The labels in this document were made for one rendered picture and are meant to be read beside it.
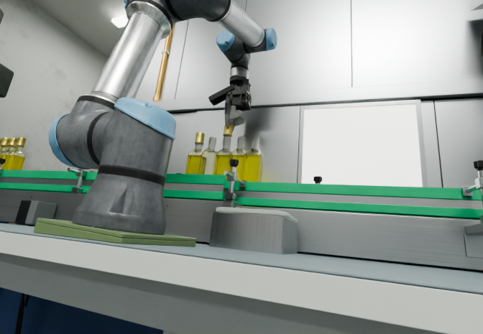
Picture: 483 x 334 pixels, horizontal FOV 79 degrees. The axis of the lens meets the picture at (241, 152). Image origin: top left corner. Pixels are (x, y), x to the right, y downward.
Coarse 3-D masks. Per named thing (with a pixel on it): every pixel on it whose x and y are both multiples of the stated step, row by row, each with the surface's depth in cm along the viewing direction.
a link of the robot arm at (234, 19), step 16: (176, 0) 71; (192, 0) 71; (208, 0) 72; (224, 0) 75; (192, 16) 75; (208, 16) 76; (224, 16) 79; (240, 16) 85; (240, 32) 91; (256, 32) 96; (272, 32) 104; (256, 48) 105; (272, 48) 106
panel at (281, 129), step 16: (208, 112) 134; (240, 112) 129; (256, 112) 126; (272, 112) 124; (288, 112) 122; (416, 112) 106; (208, 128) 131; (240, 128) 126; (256, 128) 124; (272, 128) 122; (288, 128) 119; (192, 144) 131; (272, 144) 119; (288, 144) 117; (272, 160) 117; (288, 160) 115; (272, 176) 115; (288, 176) 113
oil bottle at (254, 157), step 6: (252, 150) 105; (258, 150) 105; (246, 156) 105; (252, 156) 104; (258, 156) 104; (246, 162) 104; (252, 162) 104; (258, 162) 103; (246, 168) 104; (252, 168) 103; (258, 168) 102; (246, 174) 103; (252, 174) 102; (258, 174) 102; (252, 180) 102; (258, 180) 102
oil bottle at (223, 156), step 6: (222, 150) 109; (228, 150) 109; (216, 156) 109; (222, 156) 108; (228, 156) 108; (216, 162) 108; (222, 162) 108; (228, 162) 107; (216, 168) 108; (222, 168) 107; (228, 168) 107; (216, 174) 107; (222, 174) 106
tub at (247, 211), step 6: (216, 210) 71; (222, 210) 69; (228, 210) 68; (234, 210) 68; (240, 210) 68; (246, 210) 67; (252, 210) 67; (258, 210) 66; (264, 210) 66; (270, 210) 66; (276, 210) 65; (282, 216) 67; (288, 216) 68; (294, 222) 84
